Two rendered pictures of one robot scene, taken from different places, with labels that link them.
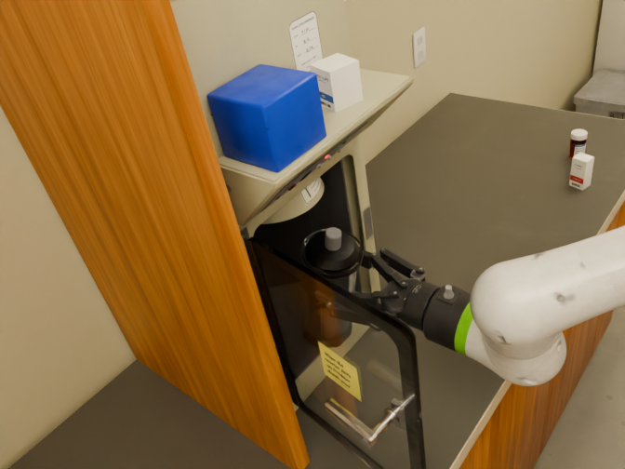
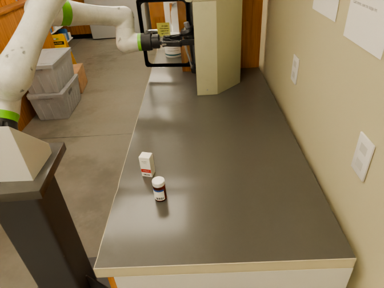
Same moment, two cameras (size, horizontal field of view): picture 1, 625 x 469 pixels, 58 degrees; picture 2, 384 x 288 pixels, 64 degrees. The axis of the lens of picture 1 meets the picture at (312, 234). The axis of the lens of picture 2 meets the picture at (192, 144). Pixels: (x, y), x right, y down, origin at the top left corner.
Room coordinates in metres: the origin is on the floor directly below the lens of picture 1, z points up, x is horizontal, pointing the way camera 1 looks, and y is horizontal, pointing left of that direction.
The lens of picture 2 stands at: (1.96, -1.23, 1.67)
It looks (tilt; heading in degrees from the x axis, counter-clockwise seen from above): 34 degrees down; 136
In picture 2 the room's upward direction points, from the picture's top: 4 degrees counter-clockwise
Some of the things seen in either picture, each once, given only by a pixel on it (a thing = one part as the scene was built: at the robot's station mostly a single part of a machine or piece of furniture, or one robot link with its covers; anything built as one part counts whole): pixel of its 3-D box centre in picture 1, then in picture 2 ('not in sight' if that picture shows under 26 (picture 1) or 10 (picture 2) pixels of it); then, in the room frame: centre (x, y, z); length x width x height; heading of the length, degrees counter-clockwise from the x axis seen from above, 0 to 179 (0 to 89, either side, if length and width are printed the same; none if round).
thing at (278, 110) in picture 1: (268, 116); not in sight; (0.67, 0.02, 1.56); 0.10 x 0.10 x 0.09; 44
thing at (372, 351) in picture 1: (339, 377); (166, 34); (0.54, 0.00, 1.19); 0.30 x 0.01 x 0.40; 36
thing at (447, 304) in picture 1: (450, 314); (147, 40); (0.60, -0.18, 1.21); 0.09 x 0.06 x 0.12; 134
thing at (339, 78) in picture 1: (336, 82); not in sight; (0.77, -0.08, 1.54); 0.05 x 0.05 x 0.06; 27
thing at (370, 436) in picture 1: (360, 414); not in sight; (0.46, -0.01, 1.20); 0.10 x 0.05 x 0.03; 36
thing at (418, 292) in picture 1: (409, 300); (161, 40); (0.65, -0.13, 1.20); 0.09 x 0.08 x 0.07; 44
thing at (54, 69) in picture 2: not in sight; (48, 70); (-1.58, 0.05, 0.49); 0.60 x 0.42 x 0.33; 134
